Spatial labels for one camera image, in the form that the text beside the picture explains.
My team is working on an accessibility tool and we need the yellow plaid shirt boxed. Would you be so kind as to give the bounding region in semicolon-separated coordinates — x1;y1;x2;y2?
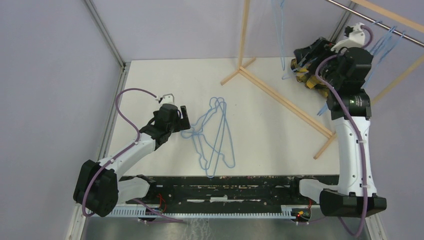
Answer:
290;58;329;99

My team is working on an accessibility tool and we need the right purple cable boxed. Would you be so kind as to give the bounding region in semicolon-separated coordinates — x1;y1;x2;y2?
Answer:
314;25;375;237

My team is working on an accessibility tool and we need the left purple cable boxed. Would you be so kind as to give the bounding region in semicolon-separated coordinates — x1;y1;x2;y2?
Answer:
81;88;162;218

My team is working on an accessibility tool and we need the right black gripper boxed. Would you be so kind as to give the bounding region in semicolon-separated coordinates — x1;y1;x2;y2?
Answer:
293;36;348;89

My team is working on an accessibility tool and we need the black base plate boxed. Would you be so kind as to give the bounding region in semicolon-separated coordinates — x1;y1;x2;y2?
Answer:
121;175;325;224

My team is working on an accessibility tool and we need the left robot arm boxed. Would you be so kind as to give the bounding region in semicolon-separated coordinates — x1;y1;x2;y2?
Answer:
73;103;191;217

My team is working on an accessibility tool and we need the wooden clothes rack frame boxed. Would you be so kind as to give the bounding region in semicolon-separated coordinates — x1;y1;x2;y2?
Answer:
220;0;424;160

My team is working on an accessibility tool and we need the purple cable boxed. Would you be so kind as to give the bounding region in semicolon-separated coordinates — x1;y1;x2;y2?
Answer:
81;88;162;218
314;25;375;237

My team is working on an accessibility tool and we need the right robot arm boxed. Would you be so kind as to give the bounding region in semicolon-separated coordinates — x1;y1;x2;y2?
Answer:
288;37;387;218

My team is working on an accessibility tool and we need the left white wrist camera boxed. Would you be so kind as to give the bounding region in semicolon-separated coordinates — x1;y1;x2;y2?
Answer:
158;93;175;105

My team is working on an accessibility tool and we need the metal rack rod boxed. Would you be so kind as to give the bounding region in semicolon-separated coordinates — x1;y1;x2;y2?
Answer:
324;0;424;47

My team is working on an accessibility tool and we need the white cable duct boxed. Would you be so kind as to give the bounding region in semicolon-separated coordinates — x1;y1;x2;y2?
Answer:
110;204;312;220

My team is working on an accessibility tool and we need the pile of blue hangers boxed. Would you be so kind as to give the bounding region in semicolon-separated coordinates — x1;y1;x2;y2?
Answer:
180;96;236;179

